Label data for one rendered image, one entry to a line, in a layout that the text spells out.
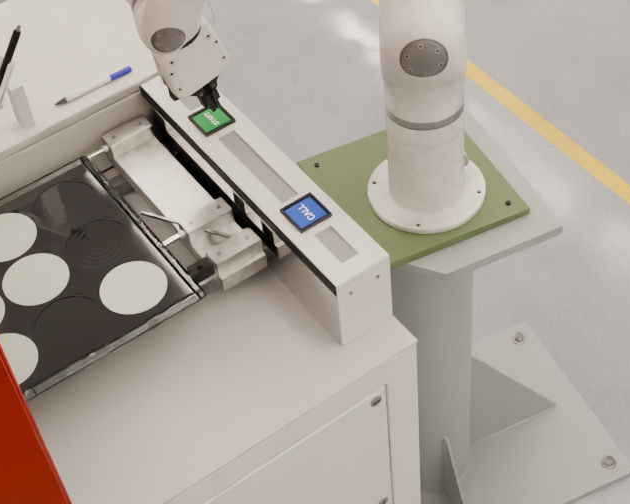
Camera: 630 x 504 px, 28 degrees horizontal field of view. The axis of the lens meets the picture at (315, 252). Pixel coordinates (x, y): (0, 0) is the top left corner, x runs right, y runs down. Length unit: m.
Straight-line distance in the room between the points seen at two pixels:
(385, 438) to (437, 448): 0.52
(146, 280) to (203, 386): 0.18
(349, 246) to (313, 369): 0.19
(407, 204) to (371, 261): 0.23
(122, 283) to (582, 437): 1.21
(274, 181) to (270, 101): 1.57
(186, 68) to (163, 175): 0.24
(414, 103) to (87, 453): 0.68
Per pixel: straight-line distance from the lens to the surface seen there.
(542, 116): 3.38
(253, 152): 1.95
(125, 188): 2.11
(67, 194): 2.03
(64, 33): 2.23
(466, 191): 2.02
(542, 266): 3.02
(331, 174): 2.08
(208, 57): 1.89
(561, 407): 2.77
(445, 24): 1.70
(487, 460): 2.69
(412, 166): 1.92
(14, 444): 1.16
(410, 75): 1.73
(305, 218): 1.83
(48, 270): 1.93
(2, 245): 1.99
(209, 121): 2.00
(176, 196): 2.01
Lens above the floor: 2.31
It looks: 49 degrees down
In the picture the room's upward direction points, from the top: 7 degrees counter-clockwise
